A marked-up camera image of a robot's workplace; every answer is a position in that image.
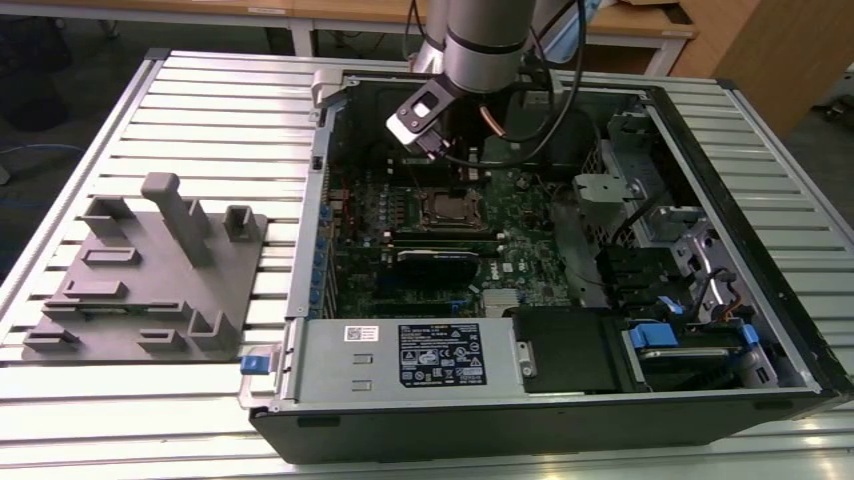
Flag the office chair base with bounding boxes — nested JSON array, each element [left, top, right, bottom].
[[810, 64, 854, 124]]

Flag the silver finned heatsink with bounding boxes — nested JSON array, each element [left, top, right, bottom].
[[481, 288, 522, 317]]

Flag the orange black wire bundle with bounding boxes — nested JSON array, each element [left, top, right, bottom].
[[708, 267, 746, 324]]

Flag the blue disk carrier handle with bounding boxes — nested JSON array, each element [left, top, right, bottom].
[[625, 322, 680, 351]]

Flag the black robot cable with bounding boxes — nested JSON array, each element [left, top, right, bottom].
[[459, 0, 590, 169]]

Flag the metal socket cover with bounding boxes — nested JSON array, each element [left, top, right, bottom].
[[419, 188, 483, 230]]

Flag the black graphics card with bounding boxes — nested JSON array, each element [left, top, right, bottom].
[[393, 248, 483, 296]]

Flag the green RAM stick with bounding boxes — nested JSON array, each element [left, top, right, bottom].
[[391, 237, 503, 253]]

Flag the wooden cabinet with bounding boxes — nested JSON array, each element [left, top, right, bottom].
[[686, 0, 854, 139]]

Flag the black plastic drive bracket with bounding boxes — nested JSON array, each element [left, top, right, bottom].
[[595, 245, 684, 312]]

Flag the green motherboard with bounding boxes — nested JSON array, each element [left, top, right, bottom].
[[326, 164, 582, 319]]

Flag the silver perforated drive cage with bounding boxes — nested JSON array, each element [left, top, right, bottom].
[[571, 112, 676, 241]]

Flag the wooden desk white frame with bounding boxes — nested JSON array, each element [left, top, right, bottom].
[[0, 0, 315, 57], [310, 0, 700, 76]]

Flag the grey parts rack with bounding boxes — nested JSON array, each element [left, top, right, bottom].
[[19, 172, 270, 362]]

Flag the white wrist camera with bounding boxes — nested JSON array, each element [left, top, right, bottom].
[[385, 92, 457, 160]]

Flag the CPU socket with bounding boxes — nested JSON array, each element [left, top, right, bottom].
[[414, 185, 487, 232]]

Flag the silver CPU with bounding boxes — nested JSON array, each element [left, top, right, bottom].
[[433, 193, 474, 222]]

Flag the black PC case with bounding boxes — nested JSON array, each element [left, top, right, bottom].
[[237, 69, 854, 466]]

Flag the black hard disk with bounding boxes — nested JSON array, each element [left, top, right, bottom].
[[633, 347, 736, 392]]

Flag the grey case latch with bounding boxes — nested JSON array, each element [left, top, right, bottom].
[[311, 69, 350, 109]]

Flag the black expansion slot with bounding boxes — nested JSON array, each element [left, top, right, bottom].
[[370, 298, 469, 318]]

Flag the silver power supply unit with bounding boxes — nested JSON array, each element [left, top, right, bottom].
[[293, 317, 519, 404]]

